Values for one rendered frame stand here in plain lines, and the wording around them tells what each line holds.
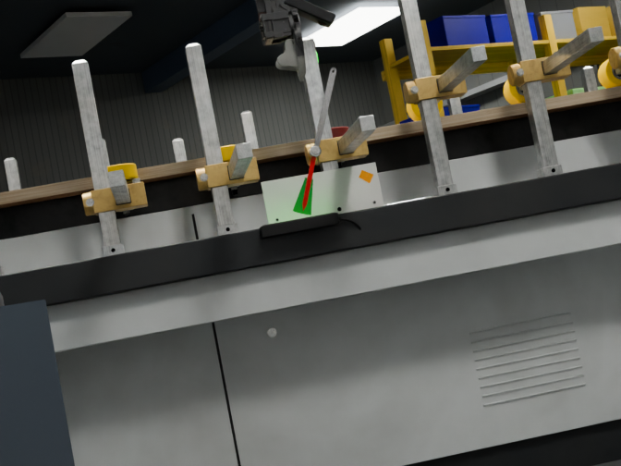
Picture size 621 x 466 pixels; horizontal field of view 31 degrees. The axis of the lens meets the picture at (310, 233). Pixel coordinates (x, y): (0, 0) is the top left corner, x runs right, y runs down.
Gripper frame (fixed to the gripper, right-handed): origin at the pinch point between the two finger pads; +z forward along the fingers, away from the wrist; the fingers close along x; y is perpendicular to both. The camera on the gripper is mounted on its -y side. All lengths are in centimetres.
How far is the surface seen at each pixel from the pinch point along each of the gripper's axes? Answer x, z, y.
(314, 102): -6.1, 5.1, -2.2
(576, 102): -22, 13, -68
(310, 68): -6.1, -2.4, -2.6
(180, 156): -115, -5, 25
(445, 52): -607, -126, -211
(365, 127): 23.1, 17.0, -6.3
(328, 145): -5.3, 15.4, -3.3
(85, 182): -22, 12, 51
